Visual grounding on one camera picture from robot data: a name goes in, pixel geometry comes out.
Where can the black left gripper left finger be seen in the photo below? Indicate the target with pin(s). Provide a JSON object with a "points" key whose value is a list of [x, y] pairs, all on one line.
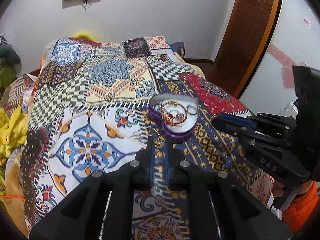
{"points": [[100, 207]]}

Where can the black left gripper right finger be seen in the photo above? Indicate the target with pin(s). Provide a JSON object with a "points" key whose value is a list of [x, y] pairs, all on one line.
{"points": [[218, 206]]}

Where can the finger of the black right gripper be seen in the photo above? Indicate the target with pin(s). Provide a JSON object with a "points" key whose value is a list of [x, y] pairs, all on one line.
{"points": [[232, 123]]}

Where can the purple heart jewelry box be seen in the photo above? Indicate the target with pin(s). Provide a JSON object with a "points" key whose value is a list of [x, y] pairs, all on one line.
{"points": [[175, 114]]}

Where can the orange sleeve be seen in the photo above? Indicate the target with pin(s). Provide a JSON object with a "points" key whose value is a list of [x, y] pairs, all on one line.
{"points": [[300, 209]]}

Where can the dark blue bag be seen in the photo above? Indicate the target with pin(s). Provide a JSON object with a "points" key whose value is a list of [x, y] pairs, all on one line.
{"points": [[179, 48]]}

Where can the brown wooden door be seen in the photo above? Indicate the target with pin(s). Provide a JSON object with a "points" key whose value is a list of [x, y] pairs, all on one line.
{"points": [[247, 35]]}

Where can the white wardrobe with hearts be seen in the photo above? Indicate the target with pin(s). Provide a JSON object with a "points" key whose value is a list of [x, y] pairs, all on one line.
{"points": [[295, 42]]}

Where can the colourful patchwork bedspread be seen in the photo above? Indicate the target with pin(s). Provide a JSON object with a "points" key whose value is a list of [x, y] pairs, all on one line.
{"points": [[89, 113]]}

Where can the yellow garment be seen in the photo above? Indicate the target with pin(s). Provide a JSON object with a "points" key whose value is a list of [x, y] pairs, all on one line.
{"points": [[13, 132]]}

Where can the striped brown pillow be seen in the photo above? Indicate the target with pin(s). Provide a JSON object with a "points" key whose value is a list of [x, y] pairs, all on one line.
{"points": [[18, 93]]}

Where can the pile of clothes and boxes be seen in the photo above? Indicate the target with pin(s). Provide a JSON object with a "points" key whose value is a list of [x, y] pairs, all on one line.
{"points": [[10, 63]]}

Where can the yellow curved object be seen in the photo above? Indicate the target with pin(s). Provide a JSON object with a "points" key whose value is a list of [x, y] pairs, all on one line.
{"points": [[86, 36]]}

